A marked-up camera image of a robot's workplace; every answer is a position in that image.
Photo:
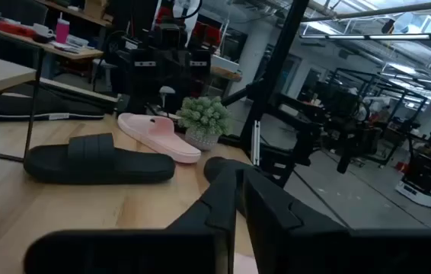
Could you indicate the red flat object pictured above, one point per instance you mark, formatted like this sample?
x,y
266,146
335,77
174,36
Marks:
x,y
13,28

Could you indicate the green plant in white pot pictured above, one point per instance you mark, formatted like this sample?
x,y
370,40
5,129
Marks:
x,y
204,114

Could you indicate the white mug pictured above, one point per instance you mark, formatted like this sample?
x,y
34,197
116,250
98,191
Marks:
x,y
42,29

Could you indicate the black rubber slide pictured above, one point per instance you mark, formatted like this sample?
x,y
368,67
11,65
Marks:
x,y
215,167
97,167

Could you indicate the wooden background desk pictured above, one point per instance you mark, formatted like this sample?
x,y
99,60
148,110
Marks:
x,y
67,51

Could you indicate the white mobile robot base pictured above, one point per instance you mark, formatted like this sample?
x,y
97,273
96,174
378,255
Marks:
x,y
421,182

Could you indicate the pink rubber slide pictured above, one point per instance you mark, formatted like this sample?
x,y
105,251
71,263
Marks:
x,y
246,266
162,141

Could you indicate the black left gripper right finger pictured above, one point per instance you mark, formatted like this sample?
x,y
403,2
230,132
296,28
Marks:
x,y
314,247

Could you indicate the cardboard box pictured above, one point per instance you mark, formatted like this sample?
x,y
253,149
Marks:
x,y
94,8

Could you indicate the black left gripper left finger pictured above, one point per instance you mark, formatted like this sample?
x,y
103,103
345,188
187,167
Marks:
x,y
185,247

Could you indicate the black metal workstation frame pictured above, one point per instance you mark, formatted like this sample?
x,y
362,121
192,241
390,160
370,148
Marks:
x,y
398,99

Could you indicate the pink tumbler with straw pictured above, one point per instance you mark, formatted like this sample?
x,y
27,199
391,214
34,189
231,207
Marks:
x,y
62,32

